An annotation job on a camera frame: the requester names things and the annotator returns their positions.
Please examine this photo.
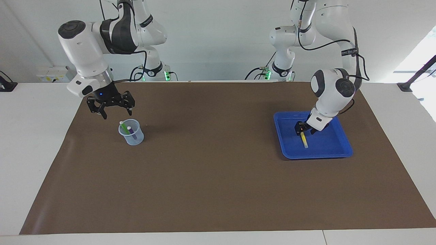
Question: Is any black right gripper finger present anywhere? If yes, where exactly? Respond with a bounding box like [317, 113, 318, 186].
[86, 99, 108, 119]
[118, 91, 136, 116]

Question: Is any blue plastic tray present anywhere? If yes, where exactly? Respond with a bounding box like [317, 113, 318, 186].
[274, 111, 353, 160]

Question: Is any translucent plastic cup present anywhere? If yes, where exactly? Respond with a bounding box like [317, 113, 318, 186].
[118, 119, 144, 146]

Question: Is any black table clamp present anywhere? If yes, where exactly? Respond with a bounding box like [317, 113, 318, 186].
[0, 70, 18, 92]

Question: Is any brown table mat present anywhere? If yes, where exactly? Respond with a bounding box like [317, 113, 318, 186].
[19, 81, 436, 235]

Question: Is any black angled stand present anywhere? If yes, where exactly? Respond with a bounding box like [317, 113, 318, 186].
[397, 54, 436, 92]

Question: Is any black right base cable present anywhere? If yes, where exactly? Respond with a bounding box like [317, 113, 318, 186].
[129, 66, 145, 82]

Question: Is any black base cable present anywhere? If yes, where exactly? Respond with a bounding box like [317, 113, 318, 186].
[129, 66, 145, 82]
[245, 51, 277, 80]

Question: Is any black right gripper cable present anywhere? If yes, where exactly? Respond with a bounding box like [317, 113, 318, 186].
[112, 49, 148, 83]

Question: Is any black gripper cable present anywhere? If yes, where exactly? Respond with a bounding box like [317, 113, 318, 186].
[112, 49, 148, 83]
[291, 0, 371, 114]

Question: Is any white wall socket box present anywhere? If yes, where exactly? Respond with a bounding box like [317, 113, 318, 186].
[37, 66, 74, 83]

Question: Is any black left base cable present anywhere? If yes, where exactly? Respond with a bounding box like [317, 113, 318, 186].
[245, 51, 277, 80]

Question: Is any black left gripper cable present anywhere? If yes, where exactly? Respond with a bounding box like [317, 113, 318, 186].
[291, 0, 371, 114]

